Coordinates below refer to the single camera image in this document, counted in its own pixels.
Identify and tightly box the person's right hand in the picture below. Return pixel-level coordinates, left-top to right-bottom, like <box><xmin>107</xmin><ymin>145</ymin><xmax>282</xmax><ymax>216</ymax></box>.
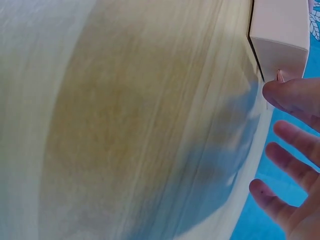
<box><xmin>248</xmin><ymin>77</ymin><xmax>320</xmax><ymax>240</ymax></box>

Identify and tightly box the pale pink cardboard box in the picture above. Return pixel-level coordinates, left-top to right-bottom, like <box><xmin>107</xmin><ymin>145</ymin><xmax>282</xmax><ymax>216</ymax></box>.
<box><xmin>246</xmin><ymin>0</ymin><xmax>311</xmax><ymax>84</ymax></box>

